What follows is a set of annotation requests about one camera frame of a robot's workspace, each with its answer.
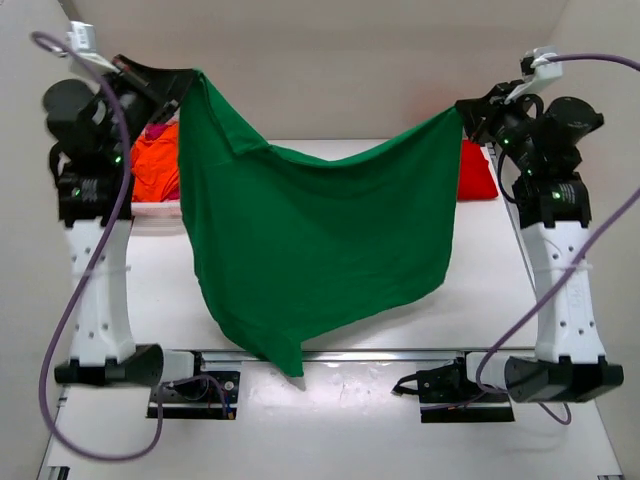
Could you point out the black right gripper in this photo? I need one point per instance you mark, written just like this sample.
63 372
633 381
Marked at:
479 116

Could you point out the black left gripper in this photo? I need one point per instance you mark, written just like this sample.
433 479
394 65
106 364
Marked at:
172 82

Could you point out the green t shirt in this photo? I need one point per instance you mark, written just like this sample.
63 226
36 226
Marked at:
288 246

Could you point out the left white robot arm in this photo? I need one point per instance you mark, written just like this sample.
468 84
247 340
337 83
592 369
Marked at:
89 162

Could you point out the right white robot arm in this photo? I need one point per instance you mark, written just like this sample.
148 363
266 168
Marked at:
569 363

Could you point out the magenta t shirt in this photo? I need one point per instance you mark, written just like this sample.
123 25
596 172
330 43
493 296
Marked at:
153 131

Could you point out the folded red t shirt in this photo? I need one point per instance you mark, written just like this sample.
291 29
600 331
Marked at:
475 180

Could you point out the orange t shirt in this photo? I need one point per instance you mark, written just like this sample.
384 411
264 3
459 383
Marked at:
154 165

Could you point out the white plastic basket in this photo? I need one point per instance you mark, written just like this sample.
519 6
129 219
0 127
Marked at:
157 218

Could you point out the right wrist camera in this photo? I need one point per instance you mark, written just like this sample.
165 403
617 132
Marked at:
538 71

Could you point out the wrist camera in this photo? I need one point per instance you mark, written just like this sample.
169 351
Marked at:
82 41
538 71

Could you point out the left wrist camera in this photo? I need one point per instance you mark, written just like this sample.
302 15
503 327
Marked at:
82 41

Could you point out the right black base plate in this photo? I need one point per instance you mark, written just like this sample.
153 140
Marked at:
447 396

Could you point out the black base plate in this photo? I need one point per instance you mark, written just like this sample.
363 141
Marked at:
447 396
214 396

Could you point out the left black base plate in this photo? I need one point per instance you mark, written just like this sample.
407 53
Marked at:
214 396

